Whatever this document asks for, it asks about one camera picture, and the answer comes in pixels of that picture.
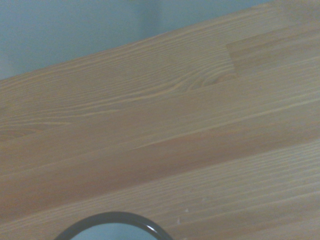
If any blue enamel mug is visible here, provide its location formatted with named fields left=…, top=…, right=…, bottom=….
left=53, top=211, right=175, bottom=240

